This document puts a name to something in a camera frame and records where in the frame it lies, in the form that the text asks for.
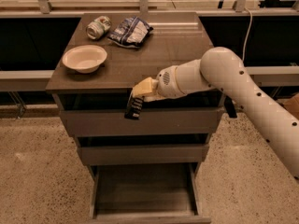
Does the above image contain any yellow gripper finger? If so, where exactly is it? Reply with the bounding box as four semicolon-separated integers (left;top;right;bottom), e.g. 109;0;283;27
144;95;165;103
133;77;158;97

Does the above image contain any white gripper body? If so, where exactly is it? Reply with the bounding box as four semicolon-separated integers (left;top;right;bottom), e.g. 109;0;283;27
156;65;184;99

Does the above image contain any black rxbar chocolate bar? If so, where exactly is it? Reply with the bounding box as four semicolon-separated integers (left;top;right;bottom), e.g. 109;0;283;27
124;94;144;120

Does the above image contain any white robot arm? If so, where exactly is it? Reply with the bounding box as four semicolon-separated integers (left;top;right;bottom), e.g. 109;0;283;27
127;47;299;177

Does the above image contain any top grey drawer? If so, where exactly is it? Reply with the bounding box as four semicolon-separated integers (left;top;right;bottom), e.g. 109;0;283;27
51;91;226;138

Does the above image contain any middle grey drawer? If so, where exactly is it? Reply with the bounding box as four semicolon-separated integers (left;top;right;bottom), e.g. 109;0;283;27
78;133;209;166

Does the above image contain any grey drawer cabinet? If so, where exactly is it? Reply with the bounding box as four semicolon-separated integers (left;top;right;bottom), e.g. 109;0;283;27
45;11;238;224

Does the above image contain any bottom grey open drawer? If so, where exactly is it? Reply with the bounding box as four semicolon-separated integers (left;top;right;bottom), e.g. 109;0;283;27
84;163;211;224

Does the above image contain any blue white chip bag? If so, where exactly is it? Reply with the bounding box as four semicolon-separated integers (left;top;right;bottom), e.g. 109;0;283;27
107;16;153;49

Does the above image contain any white bowl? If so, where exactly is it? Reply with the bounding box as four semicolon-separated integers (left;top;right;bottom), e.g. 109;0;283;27
62;45;107;74

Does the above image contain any crushed green white can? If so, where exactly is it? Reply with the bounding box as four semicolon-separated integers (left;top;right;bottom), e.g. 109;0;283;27
86;16;111;40

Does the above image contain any cardboard box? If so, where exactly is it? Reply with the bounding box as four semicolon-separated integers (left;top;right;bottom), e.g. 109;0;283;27
283;93;299;119

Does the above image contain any grey metal railing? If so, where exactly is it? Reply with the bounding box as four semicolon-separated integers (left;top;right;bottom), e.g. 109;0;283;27
0;0;299;91

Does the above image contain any white cable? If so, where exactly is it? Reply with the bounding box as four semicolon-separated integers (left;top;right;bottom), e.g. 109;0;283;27
241;7;254;63

